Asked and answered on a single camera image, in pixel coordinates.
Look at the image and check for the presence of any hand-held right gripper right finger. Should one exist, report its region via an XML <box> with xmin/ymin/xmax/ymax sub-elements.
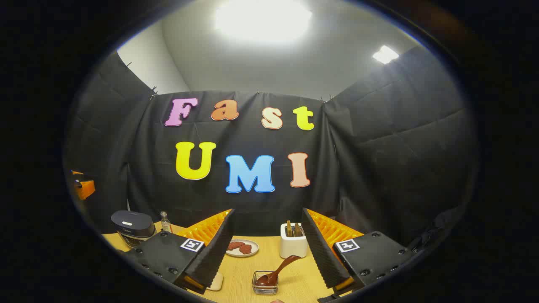
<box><xmin>301</xmin><ymin>207</ymin><xmax>417</xmax><ymax>303</ymax></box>

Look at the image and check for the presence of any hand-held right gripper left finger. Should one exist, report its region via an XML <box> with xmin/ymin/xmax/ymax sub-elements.
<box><xmin>124</xmin><ymin>208</ymin><xmax>235</xmax><ymax>295</ymax></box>

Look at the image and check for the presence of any brown wooden spoon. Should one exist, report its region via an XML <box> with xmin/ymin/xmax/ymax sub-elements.
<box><xmin>255</xmin><ymin>255</ymin><xmax>302</xmax><ymax>287</ymax></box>

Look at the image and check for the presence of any grey rice cooker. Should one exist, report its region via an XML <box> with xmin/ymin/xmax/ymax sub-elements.
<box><xmin>110</xmin><ymin>210</ymin><xmax>156</xmax><ymax>249</ymax></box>

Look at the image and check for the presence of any metal wire chopstick holder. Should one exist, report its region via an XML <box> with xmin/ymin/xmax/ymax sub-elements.
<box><xmin>252</xmin><ymin>271</ymin><xmax>279</xmax><ymax>295</ymax></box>

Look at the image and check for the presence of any round white plate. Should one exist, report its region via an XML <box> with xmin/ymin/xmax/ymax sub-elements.
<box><xmin>225</xmin><ymin>239</ymin><xmax>259</xmax><ymax>258</ymax></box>

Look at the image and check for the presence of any black backdrop cloth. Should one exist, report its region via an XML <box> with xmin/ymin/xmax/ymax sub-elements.
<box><xmin>63</xmin><ymin>46</ymin><xmax>480</xmax><ymax>253</ymax></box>

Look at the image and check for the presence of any small ceiling light panel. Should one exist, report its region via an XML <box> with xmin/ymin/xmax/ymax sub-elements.
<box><xmin>372</xmin><ymin>45</ymin><xmax>400</xmax><ymax>65</ymax></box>

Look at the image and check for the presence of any large ceiling light panel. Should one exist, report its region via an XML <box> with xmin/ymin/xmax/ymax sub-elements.
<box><xmin>214</xmin><ymin>0</ymin><xmax>313</xmax><ymax>43</ymax></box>

